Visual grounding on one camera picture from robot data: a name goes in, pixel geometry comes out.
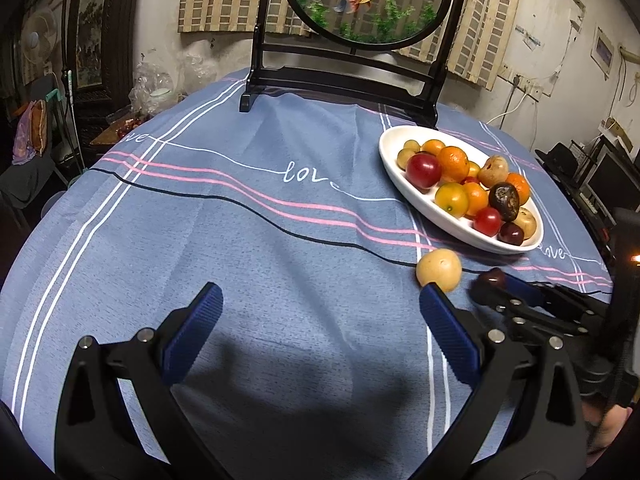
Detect framed landscape painting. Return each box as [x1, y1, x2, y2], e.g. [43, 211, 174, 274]
[65, 0, 143, 101]

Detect computer monitor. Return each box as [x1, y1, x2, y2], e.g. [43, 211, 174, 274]
[587, 150, 640, 211]

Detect yellow-green orange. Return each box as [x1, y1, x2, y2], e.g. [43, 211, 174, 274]
[434, 182, 469, 219]

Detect large tangerine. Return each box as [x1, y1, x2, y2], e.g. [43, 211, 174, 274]
[437, 145, 471, 184]

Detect white oval plate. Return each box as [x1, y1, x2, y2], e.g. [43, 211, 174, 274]
[378, 126, 544, 255]

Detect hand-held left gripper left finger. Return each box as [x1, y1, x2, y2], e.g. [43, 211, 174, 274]
[52, 282, 231, 480]

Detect blue striped tablecloth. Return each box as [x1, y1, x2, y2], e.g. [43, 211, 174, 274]
[0, 67, 616, 466]

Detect smooth beige fruit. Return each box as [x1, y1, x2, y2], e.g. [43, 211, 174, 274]
[515, 207, 537, 238]

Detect electric fan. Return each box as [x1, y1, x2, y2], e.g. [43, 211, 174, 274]
[20, 7, 59, 66]

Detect red tomato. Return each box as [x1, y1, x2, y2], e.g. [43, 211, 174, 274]
[473, 207, 503, 237]

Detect wall electrical box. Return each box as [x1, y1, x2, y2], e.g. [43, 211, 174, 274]
[592, 27, 616, 79]

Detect beige passion fruit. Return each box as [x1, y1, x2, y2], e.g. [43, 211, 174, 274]
[477, 155, 510, 189]

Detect wall sockets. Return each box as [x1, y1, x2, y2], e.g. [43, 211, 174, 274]
[500, 62, 544, 101]

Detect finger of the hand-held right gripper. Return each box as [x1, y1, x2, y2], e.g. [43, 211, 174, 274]
[469, 275, 597, 338]
[501, 272, 615, 315]

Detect round goldfish screen on stand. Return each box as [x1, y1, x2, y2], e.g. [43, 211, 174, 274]
[239, 0, 473, 128]

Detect large red plum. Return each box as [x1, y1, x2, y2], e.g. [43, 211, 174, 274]
[405, 153, 442, 190]

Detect pale round fruit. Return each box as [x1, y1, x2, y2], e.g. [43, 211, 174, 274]
[416, 248, 463, 293]

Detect person's right hand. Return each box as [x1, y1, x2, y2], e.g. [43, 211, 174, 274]
[585, 404, 633, 467]

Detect black hat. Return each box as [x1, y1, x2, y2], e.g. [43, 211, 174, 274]
[535, 142, 581, 176]

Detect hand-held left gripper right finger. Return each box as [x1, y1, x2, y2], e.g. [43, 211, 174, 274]
[419, 282, 588, 480]

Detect white power cable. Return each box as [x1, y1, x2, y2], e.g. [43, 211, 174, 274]
[485, 85, 521, 128]

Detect pink purple bag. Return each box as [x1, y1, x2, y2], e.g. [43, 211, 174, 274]
[12, 100, 48, 166]

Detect clear plastic bags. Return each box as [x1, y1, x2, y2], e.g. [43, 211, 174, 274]
[129, 50, 216, 116]

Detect black wrinkled passion fruit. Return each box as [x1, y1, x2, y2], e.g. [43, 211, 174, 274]
[488, 182, 520, 222]

